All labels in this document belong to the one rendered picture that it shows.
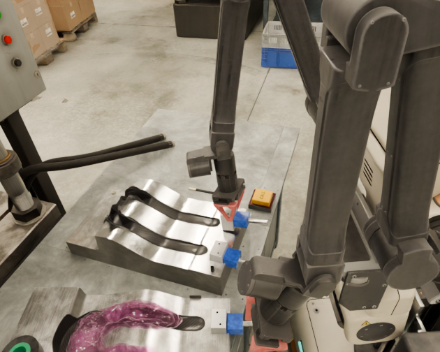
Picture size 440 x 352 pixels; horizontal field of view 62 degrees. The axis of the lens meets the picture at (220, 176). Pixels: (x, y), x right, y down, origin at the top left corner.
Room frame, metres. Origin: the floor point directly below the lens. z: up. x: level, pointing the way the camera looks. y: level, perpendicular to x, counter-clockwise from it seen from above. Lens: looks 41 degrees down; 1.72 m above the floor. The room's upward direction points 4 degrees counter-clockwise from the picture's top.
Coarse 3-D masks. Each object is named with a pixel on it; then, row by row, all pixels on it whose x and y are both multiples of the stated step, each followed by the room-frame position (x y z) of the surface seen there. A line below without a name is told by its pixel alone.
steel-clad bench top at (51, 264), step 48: (192, 144) 1.28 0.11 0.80; (240, 144) 1.26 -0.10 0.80; (288, 144) 1.24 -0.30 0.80; (96, 192) 1.01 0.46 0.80; (192, 192) 0.98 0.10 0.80; (48, 240) 0.79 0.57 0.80; (0, 288) 0.62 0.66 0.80; (96, 288) 0.60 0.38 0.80; (144, 288) 0.59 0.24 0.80; (192, 288) 0.58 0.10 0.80; (0, 336) 0.48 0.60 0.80
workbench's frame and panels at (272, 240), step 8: (280, 200) 1.31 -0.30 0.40; (280, 208) 1.32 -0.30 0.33; (280, 216) 1.34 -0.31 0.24; (272, 224) 1.20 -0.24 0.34; (272, 232) 1.21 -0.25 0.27; (272, 240) 1.23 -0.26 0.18; (264, 248) 1.04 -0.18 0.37; (272, 248) 1.25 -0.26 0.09; (248, 328) 0.74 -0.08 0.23; (240, 336) 0.67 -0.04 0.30; (248, 336) 0.74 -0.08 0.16; (240, 344) 0.67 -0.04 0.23; (248, 344) 0.74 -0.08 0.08
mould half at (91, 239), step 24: (120, 192) 0.94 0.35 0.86; (168, 192) 0.87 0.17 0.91; (96, 216) 0.83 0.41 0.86; (144, 216) 0.76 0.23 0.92; (216, 216) 0.77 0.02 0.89; (72, 240) 0.73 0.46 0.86; (96, 240) 0.69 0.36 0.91; (120, 240) 0.67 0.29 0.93; (144, 240) 0.68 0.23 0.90; (192, 240) 0.68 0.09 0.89; (240, 240) 0.72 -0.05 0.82; (120, 264) 0.67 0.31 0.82; (144, 264) 0.63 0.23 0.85; (168, 264) 0.61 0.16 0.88; (192, 264) 0.60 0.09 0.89; (216, 264) 0.59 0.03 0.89; (216, 288) 0.56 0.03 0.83
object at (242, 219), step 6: (228, 210) 0.74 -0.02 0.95; (222, 216) 0.72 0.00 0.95; (228, 216) 0.71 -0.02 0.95; (234, 216) 0.72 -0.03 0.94; (240, 216) 0.72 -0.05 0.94; (246, 216) 0.72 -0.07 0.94; (222, 222) 0.71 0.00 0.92; (228, 222) 0.71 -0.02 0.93; (234, 222) 0.70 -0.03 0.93; (240, 222) 0.70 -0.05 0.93; (246, 222) 0.69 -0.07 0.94; (252, 222) 0.70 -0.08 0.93; (258, 222) 0.69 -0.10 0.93; (264, 222) 0.69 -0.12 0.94; (222, 228) 0.71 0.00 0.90; (228, 228) 0.70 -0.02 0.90; (234, 228) 0.70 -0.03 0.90
